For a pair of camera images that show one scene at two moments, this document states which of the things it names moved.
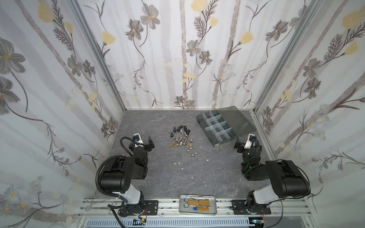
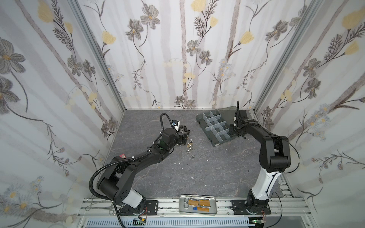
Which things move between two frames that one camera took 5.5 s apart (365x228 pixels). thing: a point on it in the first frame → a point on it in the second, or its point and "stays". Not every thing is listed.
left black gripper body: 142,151 → 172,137
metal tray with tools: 197,204 stays
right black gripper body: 244,145 → 239,121
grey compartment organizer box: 220,125 stays
